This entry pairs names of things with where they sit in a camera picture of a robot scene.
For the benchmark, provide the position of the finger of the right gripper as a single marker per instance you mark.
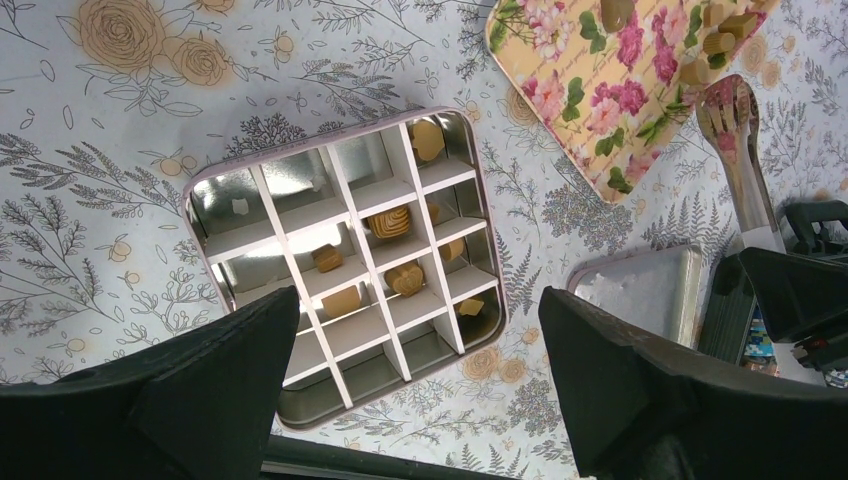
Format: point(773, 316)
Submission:
point(800, 297)

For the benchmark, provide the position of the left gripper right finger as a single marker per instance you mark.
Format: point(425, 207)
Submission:
point(639, 406)

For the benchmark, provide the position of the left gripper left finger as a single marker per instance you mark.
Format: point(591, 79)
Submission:
point(197, 406)

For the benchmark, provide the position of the silver tin lid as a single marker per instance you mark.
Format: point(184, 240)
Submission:
point(656, 291)

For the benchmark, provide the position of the silver metal tongs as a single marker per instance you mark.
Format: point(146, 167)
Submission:
point(728, 116)

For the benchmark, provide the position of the compartmented metal chocolate tin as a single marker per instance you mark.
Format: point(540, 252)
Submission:
point(382, 229)

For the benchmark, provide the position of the black poker chip case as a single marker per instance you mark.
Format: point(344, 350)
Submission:
point(734, 330)

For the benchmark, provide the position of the floral rectangular tray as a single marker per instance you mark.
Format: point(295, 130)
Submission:
point(613, 81)

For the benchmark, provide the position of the floral table mat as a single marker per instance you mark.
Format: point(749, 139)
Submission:
point(97, 264)

